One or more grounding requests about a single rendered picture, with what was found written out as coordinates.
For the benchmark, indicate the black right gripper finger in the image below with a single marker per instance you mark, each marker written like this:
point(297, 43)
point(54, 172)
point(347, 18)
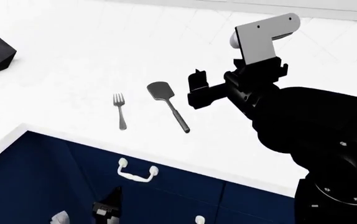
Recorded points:
point(198, 79)
point(284, 70)

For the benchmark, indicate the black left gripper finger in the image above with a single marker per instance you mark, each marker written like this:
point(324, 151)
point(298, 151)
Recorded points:
point(115, 196)

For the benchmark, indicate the navy blue drawer front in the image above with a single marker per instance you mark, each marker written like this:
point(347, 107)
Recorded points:
point(153, 186)

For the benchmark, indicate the grey metal spatula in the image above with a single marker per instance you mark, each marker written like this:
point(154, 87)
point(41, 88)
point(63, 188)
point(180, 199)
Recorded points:
point(163, 93)

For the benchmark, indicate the silver metal fork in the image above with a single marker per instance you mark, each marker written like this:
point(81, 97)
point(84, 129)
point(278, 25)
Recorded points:
point(121, 112)

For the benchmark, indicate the white cabinet knob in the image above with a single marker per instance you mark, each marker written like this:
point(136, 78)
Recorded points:
point(199, 219)

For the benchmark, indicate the navy blue cabinet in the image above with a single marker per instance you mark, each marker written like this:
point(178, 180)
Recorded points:
point(23, 177)

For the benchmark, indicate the grey white wrist camera mount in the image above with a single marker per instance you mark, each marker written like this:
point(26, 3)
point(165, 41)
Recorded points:
point(257, 42)

